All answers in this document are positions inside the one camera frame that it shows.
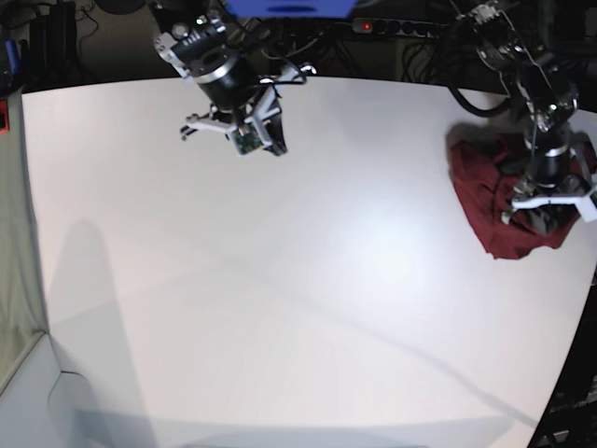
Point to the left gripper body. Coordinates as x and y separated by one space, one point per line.
559 176

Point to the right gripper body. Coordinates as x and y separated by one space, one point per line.
265 101

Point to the dark red t-shirt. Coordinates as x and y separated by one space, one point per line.
484 175

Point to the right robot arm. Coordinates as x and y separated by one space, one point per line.
210 49

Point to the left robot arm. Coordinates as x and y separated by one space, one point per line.
527 69

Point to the blue box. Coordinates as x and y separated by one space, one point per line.
291 8

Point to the black power strip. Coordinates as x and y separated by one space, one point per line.
400 28

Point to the red and black device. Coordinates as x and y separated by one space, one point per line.
4 117

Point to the grey fabric side panel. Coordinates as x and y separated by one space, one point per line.
23 314

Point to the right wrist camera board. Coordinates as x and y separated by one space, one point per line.
246 143

